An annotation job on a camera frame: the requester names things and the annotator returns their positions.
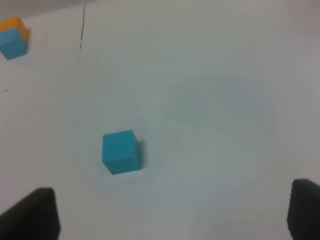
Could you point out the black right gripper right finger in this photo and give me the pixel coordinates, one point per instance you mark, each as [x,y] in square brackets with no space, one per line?
[303,218]

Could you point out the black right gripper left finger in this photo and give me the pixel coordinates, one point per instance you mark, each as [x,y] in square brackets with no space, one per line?
[35,217]

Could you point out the template blue cube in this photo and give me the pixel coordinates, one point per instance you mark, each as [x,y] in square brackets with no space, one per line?
[12,44]

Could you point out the template orange cube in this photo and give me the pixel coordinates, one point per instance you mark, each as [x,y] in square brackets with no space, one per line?
[14,23]

